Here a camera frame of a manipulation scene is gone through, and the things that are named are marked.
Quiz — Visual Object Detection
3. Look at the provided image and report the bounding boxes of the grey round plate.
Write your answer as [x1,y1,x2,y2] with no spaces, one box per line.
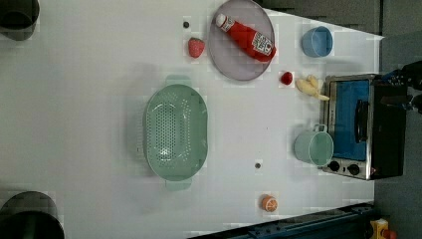
[207,0,275,81]

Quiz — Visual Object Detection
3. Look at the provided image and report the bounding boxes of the yellow red emergency button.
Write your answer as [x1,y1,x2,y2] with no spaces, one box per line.
[370,218,397,239]

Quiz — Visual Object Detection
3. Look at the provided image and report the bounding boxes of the small toy strawberry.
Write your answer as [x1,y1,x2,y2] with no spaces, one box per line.
[281,72,293,86]

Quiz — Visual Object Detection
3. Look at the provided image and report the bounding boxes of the large toy strawberry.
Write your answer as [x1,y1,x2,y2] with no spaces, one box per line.
[188,38,205,59]

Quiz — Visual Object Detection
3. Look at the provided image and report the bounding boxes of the black cylinder post top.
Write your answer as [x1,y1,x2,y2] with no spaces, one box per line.
[0,0,40,41]

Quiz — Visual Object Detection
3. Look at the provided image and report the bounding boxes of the toy banana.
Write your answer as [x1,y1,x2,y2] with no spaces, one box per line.
[296,75,329,101]

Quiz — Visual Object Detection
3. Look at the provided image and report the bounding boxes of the toy orange half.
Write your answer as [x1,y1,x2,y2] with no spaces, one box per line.
[261,194,278,212]

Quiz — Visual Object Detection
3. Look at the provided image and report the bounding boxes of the blue bowl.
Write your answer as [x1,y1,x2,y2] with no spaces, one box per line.
[301,26,333,58]

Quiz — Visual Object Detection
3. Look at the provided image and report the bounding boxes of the black cylinder post bottom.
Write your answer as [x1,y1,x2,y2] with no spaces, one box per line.
[0,191,66,239]

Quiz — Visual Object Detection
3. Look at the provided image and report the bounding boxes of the red ketchup bottle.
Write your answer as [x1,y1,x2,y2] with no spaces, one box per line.
[215,14,277,63]

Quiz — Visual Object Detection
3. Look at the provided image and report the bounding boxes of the green plastic cup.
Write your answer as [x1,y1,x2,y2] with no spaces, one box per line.
[294,124,333,166]

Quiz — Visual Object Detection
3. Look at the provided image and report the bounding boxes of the blue metal frame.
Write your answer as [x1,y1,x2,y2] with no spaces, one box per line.
[189,203,378,239]

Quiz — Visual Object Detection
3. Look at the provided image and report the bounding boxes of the green plastic strainer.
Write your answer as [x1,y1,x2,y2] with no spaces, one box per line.
[143,75,208,191]

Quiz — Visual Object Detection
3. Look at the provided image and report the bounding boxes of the toaster oven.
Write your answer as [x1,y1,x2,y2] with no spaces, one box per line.
[320,74,407,180]

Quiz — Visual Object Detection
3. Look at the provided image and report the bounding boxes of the black cylinder post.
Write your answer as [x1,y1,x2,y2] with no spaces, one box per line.
[0,191,66,239]
[0,0,40,41]

